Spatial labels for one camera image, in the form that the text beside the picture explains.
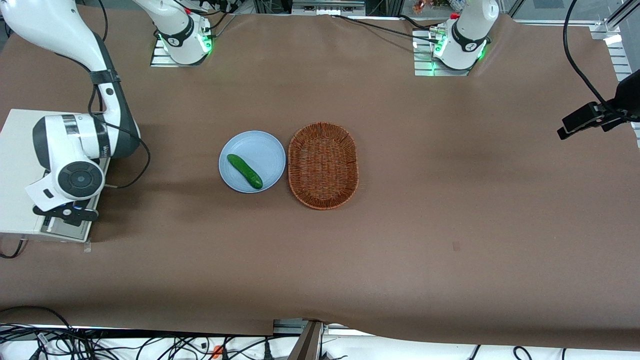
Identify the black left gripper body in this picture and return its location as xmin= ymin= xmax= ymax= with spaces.
xmin=600 ymin=69 xmax=640 ymax=133

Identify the white toaster oven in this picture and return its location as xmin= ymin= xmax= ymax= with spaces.
xmin=0 ymin=109 xmax=112 ymax=244

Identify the green cucumber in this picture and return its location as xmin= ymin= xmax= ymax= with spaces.
xmin=226 ymin=153 xmax=264 ymax=190

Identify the light blue plate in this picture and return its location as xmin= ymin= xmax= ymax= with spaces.
xmin=218 ymin=130 xmax=287 ymax=194

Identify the brown table cover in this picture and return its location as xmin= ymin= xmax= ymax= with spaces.
xmin=0 ymin=6 xmax=640 ymax=352

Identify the brown wicker basket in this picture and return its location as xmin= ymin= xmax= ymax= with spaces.
xmin=287 ymin=122 xmax=360 ymax=211

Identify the grey metal box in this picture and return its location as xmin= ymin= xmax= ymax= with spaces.
xmin=291 ymin=0 xmax=367 ymax=16

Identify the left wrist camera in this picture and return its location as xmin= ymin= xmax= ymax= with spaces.
xmin=557 ymin=101 xmax=602 ymax=141

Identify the black oven power cable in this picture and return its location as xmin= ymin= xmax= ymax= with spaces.
xmin=0 ymin=238 xmax=27 ymax=260

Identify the black left camera cable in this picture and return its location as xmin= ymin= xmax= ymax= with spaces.
xmin=562 ymin=0 xmax=613 ymax=109

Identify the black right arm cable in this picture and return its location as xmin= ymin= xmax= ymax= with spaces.
xmin=75 ymin=0 xmax=152 ymax=190

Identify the black floor cable loop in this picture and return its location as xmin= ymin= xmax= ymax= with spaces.
xmin=0 ymin=305 xmax=76 ymax=360

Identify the black cable across table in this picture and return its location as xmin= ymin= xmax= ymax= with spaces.
xmin=327 ymin=14 xmax=442 ymax=44

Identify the dark metal post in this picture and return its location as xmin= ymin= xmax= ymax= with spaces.
xmin=287 ymin=320 xmax=325 ymax=360

